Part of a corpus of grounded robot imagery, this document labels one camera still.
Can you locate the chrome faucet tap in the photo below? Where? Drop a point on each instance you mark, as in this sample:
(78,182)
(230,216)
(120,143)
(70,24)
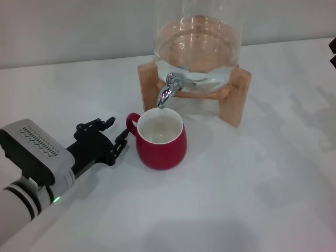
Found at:
(166,92)

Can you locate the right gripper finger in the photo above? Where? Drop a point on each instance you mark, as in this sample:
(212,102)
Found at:
(334,61)
(333,46)

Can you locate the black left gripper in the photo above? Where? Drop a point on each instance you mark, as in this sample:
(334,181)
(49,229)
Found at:
(92,153)

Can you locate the wooden dispenser stand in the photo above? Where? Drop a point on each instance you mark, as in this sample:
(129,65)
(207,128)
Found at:
(235,105)

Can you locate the red ceramic cup white inside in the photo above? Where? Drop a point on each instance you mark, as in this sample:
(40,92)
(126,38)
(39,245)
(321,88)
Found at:
(162,155)

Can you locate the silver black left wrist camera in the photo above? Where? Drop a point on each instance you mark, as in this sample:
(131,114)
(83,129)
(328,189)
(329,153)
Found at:
(31,147)

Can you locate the clear glass dispenser jar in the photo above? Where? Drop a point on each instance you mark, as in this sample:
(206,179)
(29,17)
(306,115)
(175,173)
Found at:
(197,39)

